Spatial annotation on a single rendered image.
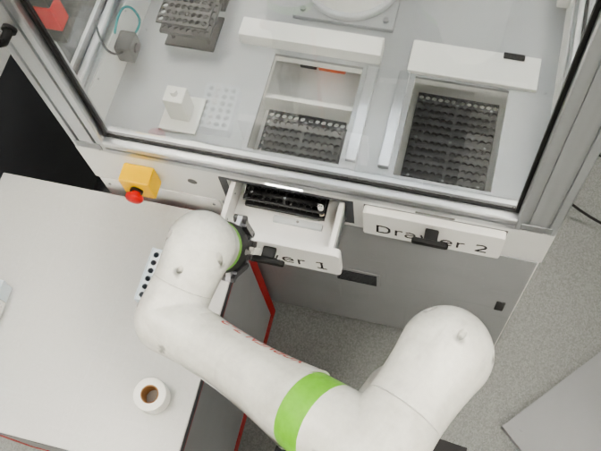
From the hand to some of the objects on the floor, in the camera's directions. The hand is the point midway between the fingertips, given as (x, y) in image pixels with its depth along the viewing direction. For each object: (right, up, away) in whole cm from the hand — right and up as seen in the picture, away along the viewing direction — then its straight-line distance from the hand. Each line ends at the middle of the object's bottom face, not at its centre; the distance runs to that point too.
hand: (249, 250), depth 162 cm
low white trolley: (-32, -44, +87) cm, 102 cm away
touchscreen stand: (+102, -57, +69) cm, 135 cm away
